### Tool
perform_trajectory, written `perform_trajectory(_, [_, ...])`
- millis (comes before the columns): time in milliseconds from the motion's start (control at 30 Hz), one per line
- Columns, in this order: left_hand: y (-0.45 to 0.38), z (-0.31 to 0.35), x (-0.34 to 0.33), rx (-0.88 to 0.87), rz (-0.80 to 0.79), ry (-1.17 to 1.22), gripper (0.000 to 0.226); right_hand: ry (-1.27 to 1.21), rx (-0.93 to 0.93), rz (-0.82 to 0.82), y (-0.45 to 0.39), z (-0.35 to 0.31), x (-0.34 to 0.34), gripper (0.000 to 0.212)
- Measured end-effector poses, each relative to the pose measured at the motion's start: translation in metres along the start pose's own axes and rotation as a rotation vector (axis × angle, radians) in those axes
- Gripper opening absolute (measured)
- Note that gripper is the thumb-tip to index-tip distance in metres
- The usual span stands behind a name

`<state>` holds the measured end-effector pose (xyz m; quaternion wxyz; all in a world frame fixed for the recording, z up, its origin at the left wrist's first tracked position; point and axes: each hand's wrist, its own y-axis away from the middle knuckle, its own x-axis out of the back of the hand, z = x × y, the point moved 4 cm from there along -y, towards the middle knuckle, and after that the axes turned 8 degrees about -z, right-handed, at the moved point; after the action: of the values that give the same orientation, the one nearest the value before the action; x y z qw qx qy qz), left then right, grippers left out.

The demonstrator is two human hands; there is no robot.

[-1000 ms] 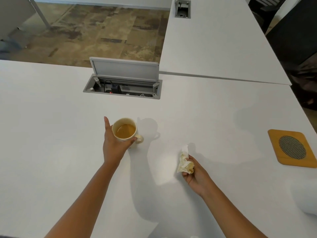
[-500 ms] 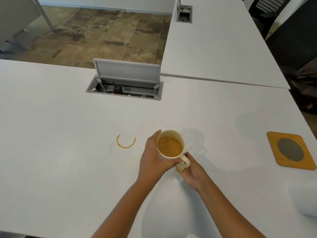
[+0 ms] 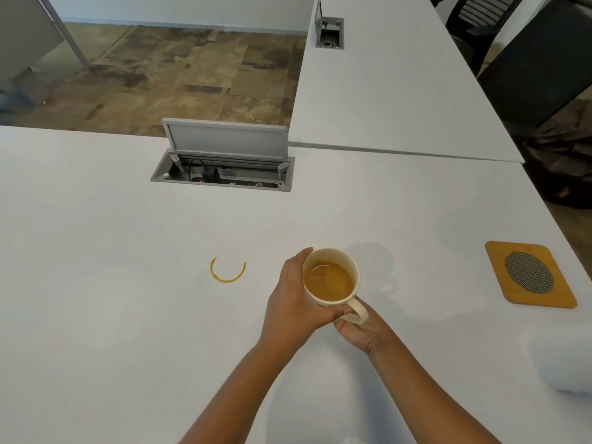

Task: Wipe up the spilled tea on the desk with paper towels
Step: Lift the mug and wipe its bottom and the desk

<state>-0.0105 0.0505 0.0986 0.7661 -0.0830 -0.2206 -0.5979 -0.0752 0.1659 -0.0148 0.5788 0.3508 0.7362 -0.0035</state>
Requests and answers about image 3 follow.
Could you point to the person's left hand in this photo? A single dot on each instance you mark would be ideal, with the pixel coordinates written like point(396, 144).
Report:
point(291, 305)

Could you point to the person's right hand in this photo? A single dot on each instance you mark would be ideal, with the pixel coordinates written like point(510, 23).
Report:
point(365, 332)

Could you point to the cream mug with tea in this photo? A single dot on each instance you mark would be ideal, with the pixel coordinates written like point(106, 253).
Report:
point(323, 255)

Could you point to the wooden coaster with mesh disc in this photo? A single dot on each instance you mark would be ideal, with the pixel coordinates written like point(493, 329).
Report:
point(495, 268)

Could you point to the white paper towel roll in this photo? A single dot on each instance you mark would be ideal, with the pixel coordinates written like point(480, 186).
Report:
point(569, 360)

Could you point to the person's right forearm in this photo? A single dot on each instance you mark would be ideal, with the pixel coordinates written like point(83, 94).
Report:
point(430, 397)

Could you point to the person's left forearm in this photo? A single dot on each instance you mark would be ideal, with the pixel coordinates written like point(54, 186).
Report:
point(231, 402)

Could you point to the grey power strip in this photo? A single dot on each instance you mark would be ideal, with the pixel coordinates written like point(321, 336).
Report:
point(249, 182)

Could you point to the white adjoining table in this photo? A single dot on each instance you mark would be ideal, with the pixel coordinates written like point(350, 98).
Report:
point(393, 87)

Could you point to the dark brown bean bag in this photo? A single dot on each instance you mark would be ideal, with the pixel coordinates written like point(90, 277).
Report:
point(564, 171)

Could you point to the black solid-back office chair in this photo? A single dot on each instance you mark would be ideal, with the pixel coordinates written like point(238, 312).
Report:
point(536, 73)

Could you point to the black slatted-back office chair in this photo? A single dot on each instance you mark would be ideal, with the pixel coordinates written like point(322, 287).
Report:
point(490, 9)

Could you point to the grey table leg frame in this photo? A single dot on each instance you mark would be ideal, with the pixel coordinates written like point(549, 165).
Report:
point(23, 32)

